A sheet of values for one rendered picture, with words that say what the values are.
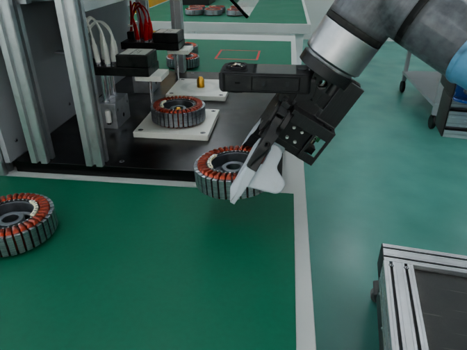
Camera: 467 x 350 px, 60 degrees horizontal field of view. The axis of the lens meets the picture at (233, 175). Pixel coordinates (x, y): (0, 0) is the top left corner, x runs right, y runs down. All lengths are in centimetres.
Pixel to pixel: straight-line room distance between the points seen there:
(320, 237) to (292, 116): 136
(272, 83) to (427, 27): 17
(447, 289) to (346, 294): 36
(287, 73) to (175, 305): 30
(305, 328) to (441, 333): 85
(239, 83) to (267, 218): 21
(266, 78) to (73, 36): 30
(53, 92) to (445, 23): 72
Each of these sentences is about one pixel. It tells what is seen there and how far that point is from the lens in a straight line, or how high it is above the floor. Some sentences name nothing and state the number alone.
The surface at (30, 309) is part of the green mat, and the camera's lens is 52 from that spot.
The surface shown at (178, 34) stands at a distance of 105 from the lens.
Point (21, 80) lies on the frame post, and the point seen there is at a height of 92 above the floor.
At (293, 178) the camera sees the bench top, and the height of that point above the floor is 75.
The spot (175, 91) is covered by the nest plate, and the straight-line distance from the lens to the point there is 107.
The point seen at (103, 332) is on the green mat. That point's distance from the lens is 47.
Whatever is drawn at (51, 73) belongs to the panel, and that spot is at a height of 88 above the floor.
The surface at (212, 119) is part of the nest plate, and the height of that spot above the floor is 78.
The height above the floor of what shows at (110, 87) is 85.
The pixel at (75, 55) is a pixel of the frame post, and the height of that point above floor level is 96.
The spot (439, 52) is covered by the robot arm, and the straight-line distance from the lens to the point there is 48.
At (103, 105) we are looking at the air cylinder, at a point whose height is 82.
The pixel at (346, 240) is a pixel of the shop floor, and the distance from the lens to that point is 185.
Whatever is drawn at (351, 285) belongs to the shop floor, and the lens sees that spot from 164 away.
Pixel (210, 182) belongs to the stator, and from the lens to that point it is 54.
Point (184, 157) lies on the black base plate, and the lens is 74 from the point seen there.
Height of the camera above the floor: 109
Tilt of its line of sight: 29 degrees down
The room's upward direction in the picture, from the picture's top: straight up
